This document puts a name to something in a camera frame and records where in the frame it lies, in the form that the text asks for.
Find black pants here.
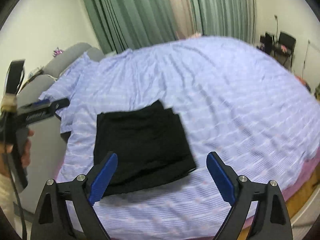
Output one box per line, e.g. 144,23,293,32
93,100,197,196

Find person's left hand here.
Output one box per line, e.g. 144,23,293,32
0,129,35,176

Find grey padded headboard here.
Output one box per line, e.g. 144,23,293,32
17,42,105,214

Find lilac floral bed sheet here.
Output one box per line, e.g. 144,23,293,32
40,36,319,239

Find black folding chair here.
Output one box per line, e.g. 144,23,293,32
273,31,296,69

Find green curtain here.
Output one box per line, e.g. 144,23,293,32
84,0,255,53

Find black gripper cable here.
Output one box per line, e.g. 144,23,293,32
0,69,28,240

